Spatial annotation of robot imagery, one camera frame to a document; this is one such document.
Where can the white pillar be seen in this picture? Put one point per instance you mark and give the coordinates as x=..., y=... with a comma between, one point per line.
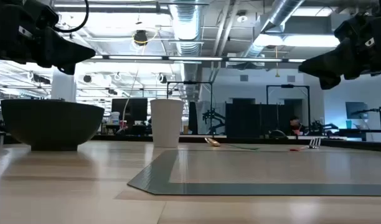
x=63, y=87

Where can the black background robot arm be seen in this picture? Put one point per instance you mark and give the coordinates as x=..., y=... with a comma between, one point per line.
x=213, y=119
x=380, y=116

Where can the silver ventilation duct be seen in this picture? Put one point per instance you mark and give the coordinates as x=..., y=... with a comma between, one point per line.
x=186, y=28

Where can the dark bowl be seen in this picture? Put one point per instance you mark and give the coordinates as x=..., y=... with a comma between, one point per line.
x=50, y=124

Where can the grey woven placemat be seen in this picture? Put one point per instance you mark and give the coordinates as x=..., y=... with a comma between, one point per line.
x=271, y=169

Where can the white paper cup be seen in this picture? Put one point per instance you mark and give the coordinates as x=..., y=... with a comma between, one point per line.
x=166, y=124

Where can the long ceiling light bar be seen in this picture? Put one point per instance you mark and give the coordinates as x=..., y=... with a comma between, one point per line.
x=193, y=58

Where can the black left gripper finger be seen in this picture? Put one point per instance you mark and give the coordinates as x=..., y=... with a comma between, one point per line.
x=69, y=69
x=69, y=51

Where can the black partition screen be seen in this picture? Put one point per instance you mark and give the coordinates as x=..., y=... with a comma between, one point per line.
x=256, y=119

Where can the wall mounted screen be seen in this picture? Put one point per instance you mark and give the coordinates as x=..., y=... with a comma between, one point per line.
x=356, y=109

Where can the black metal frame rig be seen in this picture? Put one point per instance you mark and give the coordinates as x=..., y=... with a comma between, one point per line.
x=287, y=86
x=189, y=82

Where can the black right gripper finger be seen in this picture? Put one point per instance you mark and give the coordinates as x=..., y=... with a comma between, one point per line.
x=330, y=63
x=329, y=82

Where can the white plastic container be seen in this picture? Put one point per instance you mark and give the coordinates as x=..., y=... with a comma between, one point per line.
x=114, y=118

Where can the teal cup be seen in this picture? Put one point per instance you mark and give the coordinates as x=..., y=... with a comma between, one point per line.
x=349, y=124

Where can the person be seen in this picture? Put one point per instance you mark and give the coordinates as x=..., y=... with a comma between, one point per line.
x=296, y=126

